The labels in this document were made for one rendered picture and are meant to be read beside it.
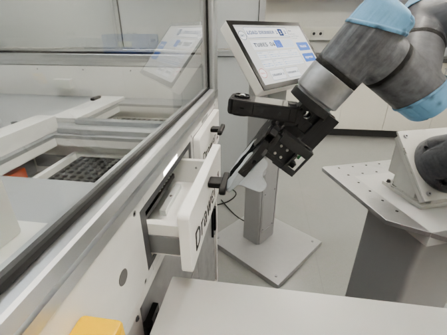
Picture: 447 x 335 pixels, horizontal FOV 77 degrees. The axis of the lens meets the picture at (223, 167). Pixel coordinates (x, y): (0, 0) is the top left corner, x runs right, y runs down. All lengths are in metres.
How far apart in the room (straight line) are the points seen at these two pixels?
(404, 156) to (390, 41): 0.47
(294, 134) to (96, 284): 0.35
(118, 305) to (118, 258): 0.06
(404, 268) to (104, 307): 0.77
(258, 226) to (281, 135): 1.21
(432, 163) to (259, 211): 0.94
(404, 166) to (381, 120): 2.92
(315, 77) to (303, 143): 0.11
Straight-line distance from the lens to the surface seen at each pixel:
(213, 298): 0.52
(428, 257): 0.93
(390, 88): 0.48
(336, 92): 0.44
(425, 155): 0.86
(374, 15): 0.45
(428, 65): 0.50
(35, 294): 0.28
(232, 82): 2.14
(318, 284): 1.63
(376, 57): 0.45
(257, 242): 1.71
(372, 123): 3.77
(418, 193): 0.86
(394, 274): 0.98
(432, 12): 0.59
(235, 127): 2.22
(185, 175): 0.68
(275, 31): 1.40
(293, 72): 1.31
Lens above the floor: 1.16
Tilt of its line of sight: 26 degrees down
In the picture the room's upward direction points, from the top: straight up
